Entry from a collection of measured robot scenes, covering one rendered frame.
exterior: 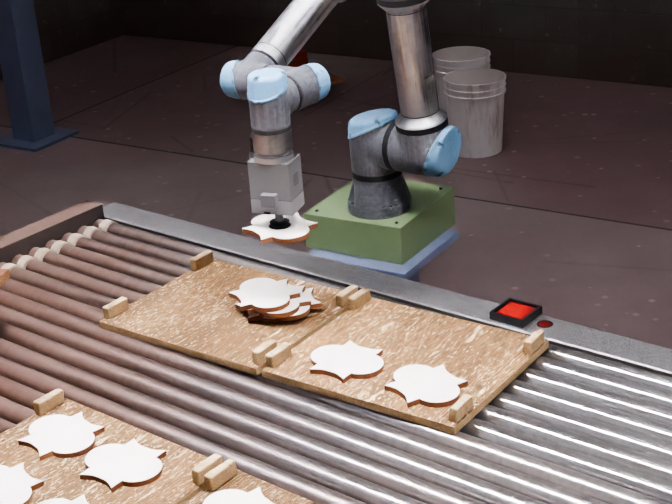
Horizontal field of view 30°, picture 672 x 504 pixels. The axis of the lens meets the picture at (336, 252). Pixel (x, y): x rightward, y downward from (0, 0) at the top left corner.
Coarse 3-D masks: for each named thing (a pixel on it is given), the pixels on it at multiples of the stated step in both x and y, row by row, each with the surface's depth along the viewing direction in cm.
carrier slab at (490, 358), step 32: (352, 320) 247; (384, 320) 246; (416, 320) 245; (448, 320) 244; (384, 352) 234; (416, 352) 233; (448, 352) 232; (480, 352) 231; (512, 352) 231; (288, 384) 228; (320, 384) 224; (352, 384) 224; (384, 384) 223; (480, 384) 221; (416, 416) 213; (448, 416) 212
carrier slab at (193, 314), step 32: (160, 288) 267; (192, 288) 265; (224, 288) 264; (320, 288) 261; (128, 320) 253; (160, 320) 252; (192, 320) 252; (224, 320) 251; (320, 320) 248; (192, 352) 240; (224, 352) 238
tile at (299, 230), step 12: (264, 216) 247; (288, 216) 247; (252, 228) 242; (264, 228) 242; (288, 228) 241; (300, 228) 241; (312, 228) 243; (264, 240) 237; (276, 240) 237; (288, 240) 237; (300, 240) 237
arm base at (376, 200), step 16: (352, 176) 290; (384, 176) 285; (400, 176) 288; (352, 192) 291; (368, 192) 286; (384, 192) 286; (400, 192) 288; (352, 208) 290; (368, 208) 287; (384, 208) 286; (400, 208) 288
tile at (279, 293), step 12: (240, 288) 253; (252, 288) 253; (264, 288) 253; (276, 288) 252; (288, 288) 252; (240, 300) 249; (252, 300) 248; (264, 300) 247; (276, 300) 247; (288, 300) 247
